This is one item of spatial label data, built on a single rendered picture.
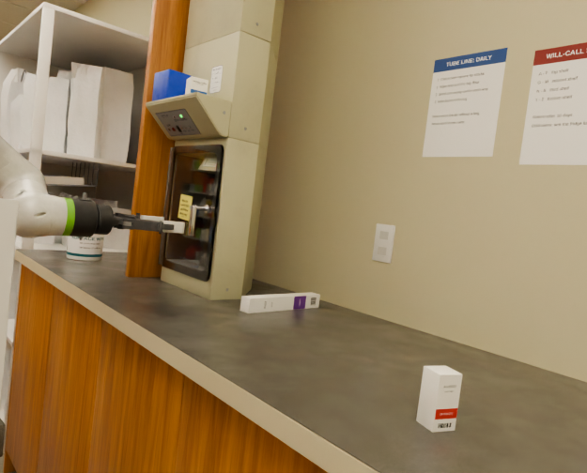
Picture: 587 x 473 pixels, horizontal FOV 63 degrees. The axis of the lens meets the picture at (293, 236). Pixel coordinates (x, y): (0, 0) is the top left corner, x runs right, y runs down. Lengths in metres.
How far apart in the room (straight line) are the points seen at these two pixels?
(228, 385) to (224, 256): 0.66
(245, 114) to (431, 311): 0.77
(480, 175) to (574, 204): 0.24
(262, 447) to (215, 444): 0.14
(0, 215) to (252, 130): 0.94
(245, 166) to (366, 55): 0.56
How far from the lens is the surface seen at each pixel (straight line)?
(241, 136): 1.44
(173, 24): 1.80
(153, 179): 1.71
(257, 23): 1.52
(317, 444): 0.69
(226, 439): 0.91
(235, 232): 1.43
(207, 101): 1.38
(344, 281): 1.60
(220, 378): 0.85
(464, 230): 1.36
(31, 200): 1.22
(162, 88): 1.58
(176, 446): 1.07
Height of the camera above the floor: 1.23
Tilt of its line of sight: 3 degrees down
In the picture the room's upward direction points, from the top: 7 degrees clockwise
